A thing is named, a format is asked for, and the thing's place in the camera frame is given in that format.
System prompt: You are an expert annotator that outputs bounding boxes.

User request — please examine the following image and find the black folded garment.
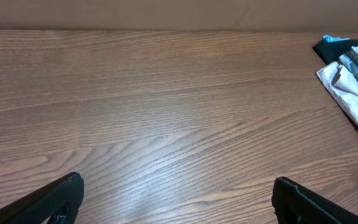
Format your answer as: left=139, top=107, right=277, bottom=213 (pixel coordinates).
left=313, top=39, right=358, bottom=132

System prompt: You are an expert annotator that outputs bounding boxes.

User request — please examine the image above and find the small blue cloth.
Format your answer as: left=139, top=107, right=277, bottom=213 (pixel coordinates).
left=321, top=35, right=349, bottom=42

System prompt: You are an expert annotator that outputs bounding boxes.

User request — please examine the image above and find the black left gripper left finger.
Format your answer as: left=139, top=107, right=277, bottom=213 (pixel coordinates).
left=0, top=172, right=85, bottom=224

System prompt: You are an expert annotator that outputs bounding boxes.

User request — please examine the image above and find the beige folded garment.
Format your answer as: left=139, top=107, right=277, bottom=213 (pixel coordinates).
left=316, top=62, right=358, bottom=127

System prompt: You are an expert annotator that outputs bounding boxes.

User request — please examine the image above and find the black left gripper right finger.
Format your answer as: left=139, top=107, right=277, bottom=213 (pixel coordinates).
left=272, top=177, right=358, bottom=224

